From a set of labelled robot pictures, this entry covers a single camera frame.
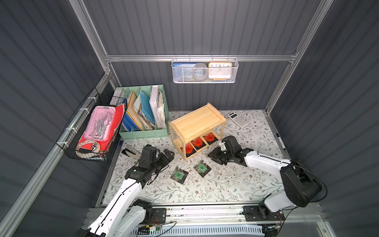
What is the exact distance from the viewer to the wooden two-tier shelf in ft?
2.71

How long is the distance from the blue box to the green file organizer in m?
0.16

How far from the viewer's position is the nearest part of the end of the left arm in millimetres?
559

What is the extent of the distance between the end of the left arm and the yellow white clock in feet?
1.78
